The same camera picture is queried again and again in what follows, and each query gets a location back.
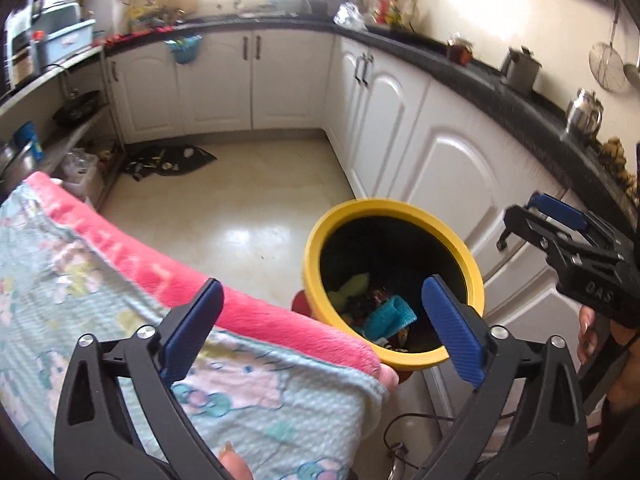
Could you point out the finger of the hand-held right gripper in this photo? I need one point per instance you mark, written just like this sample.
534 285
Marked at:
560 245
560 211

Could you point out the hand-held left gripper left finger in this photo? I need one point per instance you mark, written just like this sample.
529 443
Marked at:
192 330

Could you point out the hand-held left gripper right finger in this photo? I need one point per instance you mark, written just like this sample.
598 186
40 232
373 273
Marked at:
455 330

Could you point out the blue sponge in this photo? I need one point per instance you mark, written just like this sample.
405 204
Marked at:
392 317

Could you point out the purple snack wrapper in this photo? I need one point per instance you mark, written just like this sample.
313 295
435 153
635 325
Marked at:
375 296

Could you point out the pale green sponge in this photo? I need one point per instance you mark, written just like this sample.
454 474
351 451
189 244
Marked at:
355 285

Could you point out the yellow rimmed black bin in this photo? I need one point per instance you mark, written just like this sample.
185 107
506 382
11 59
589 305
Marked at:
390 206

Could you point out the person's right forearm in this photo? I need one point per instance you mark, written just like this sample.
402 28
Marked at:
622 410

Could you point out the person's right hand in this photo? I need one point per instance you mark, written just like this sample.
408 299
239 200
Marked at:
586 335

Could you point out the person's left hand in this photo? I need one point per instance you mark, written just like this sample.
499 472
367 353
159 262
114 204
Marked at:
236 467

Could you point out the pile of ginger roots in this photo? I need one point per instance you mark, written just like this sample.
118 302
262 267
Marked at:
617 160

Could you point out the steel teapot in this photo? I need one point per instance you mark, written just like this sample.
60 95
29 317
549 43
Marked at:
582 115

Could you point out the cartoon cat printed blanket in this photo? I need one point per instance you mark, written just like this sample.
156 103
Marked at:
75 285

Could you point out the dark stone countertop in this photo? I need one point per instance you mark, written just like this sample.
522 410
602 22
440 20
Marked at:
500 95

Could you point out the steel lidded pitcher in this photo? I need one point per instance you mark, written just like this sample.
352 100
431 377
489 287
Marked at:
520 72

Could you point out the metal skimmer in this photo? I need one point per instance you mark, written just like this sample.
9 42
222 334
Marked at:
606 67

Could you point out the white kitchen cabinets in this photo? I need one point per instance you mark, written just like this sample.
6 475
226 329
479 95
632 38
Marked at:
415 160

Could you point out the metal ladle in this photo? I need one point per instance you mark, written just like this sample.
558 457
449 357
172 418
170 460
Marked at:
634 70

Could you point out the dustpan on floor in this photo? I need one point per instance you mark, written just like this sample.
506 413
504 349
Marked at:
170 159

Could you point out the dark glass jar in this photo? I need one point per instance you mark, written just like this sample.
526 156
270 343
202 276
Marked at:
459 51

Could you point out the clear plastic container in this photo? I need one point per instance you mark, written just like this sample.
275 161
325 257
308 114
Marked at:
80 162

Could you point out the steel cooking pot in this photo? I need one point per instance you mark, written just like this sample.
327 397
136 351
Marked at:
12 162

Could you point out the black wok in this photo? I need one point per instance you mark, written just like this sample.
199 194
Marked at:
75 110

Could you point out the blue can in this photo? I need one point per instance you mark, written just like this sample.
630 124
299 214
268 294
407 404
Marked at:
26 137

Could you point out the red bottle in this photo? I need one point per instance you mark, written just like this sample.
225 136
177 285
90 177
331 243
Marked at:
385 10

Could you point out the blue hanging cabinet bin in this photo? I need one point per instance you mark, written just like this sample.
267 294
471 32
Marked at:
184 52

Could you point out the clear plastic bag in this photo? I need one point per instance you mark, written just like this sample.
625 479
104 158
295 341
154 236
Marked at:
349 15

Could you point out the metal shelf rack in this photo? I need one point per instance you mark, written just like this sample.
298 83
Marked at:
50 72

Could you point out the red patterned cloth strip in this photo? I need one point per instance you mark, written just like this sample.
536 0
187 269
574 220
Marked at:
132 37

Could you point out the black counter rack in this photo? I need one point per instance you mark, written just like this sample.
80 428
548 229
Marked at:
322 4

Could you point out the blue storage box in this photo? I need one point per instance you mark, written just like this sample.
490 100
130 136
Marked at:
65 40

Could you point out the black microwave oven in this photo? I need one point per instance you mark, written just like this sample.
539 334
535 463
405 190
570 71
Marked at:
20 60

